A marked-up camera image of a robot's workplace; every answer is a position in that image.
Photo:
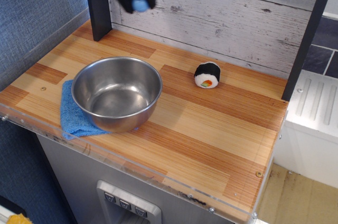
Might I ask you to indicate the blue handled grey scoop spoon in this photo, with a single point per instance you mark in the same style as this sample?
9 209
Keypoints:
140 5

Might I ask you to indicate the blue microfibre cloth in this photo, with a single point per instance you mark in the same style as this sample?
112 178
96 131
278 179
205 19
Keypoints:
72 119

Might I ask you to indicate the stainless steel bowl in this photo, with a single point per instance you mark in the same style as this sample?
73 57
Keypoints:
117 94

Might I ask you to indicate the plush sushi roll toy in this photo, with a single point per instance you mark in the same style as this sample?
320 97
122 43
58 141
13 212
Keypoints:
207 75

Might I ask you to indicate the silver dispenser button panel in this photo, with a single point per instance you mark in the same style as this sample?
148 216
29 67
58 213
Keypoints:
120 206

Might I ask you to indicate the white ribbed cabinet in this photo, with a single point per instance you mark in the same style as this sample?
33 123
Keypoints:
308 138

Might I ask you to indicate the yellow black object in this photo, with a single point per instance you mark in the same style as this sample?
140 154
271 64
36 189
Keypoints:
18 219

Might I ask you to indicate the dark grey right post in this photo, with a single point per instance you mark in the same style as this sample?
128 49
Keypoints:
306 42

